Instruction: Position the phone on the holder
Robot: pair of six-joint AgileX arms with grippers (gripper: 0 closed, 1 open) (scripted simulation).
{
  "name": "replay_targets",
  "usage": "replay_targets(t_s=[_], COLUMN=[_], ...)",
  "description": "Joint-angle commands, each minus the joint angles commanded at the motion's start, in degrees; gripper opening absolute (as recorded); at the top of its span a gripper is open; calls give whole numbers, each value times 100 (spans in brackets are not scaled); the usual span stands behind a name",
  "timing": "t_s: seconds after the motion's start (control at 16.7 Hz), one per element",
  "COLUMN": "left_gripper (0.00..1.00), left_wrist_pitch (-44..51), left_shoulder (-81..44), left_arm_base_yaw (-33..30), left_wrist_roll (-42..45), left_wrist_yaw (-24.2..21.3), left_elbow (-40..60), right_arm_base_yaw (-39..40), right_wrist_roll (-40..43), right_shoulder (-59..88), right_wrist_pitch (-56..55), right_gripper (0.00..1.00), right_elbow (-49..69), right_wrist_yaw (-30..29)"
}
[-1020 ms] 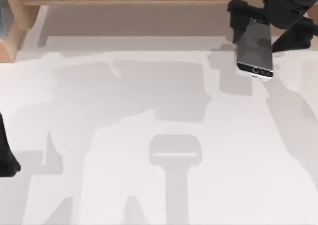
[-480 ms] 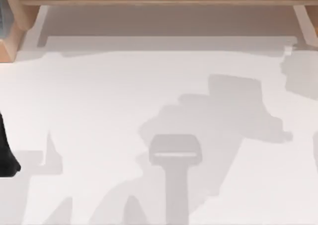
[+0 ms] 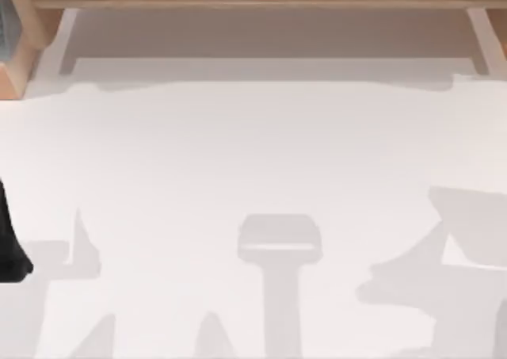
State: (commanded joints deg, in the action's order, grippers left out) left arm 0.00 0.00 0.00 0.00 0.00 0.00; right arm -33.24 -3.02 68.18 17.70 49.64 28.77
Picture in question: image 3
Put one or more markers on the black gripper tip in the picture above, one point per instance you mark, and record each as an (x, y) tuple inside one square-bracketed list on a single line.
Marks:
[(10, 252)]

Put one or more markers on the pale wooden drawer front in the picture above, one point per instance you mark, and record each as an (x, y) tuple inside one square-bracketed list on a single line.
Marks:
[(21, 38)]

